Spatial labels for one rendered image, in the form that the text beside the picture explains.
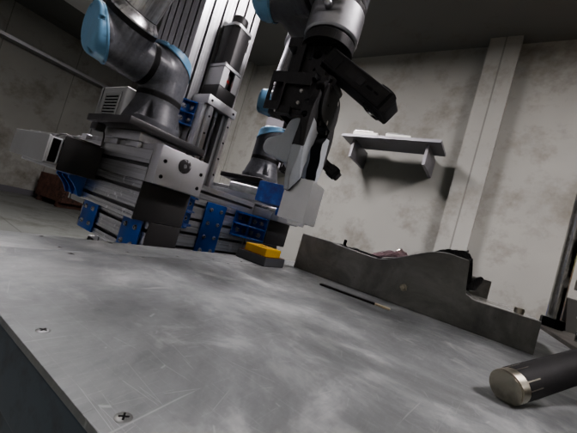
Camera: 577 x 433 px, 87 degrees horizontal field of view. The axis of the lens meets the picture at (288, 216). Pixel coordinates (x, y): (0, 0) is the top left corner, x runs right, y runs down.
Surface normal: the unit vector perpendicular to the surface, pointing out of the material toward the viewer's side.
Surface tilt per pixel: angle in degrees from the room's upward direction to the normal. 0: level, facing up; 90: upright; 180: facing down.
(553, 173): 90
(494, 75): 90
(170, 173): 90
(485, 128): 90
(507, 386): 104
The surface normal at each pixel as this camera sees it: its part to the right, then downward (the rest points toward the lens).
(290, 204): -0.36, -0.14
